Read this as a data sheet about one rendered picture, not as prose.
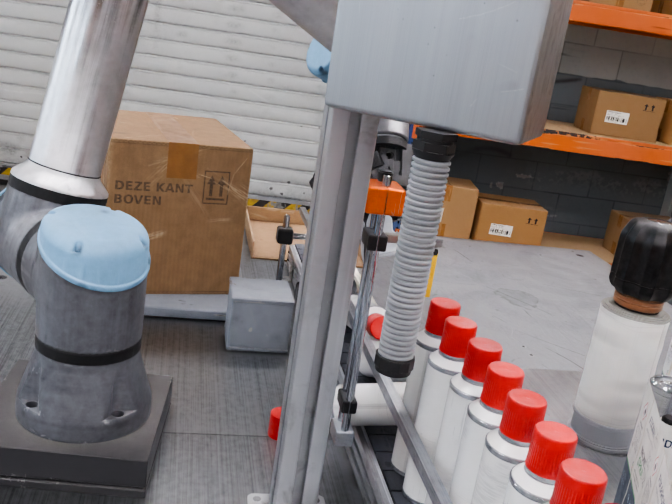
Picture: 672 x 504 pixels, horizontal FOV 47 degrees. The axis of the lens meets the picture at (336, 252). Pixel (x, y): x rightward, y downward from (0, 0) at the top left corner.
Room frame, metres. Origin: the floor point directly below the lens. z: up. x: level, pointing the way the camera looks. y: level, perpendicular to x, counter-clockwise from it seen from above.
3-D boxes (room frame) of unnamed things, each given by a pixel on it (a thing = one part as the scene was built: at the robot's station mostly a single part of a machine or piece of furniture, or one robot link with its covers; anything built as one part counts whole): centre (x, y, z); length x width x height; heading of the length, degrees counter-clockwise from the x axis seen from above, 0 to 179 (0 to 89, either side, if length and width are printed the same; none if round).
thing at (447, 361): (0.73, -0.14, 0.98); 0.05 x 0.05 x 0.20
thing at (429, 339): (0.78, -0.12, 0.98); 0.05 x 0.05 x 0.20
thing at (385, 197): (0.83, -0.07, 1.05); 0.10 x 0.04 x 0.33; 102
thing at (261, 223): (1.77, 0.09, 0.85); 0.30 x 0.26 x 0.04; 12
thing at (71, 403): (0.80, 0.26, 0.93); 0.15 x 0.15 x 0.10
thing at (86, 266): (0.81, 0.27, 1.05); 0.13 x 0.12 x 0.14; 44
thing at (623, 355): (0.93, -0.38, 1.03); 0.09 x 0.09 x 0.30
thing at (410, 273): (0.61, -0.06, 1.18); 0.04 x 0.04 x 0.21
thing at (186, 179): (1.41, 0.34, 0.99); 0.30 x 0.24 x 0.27; 23
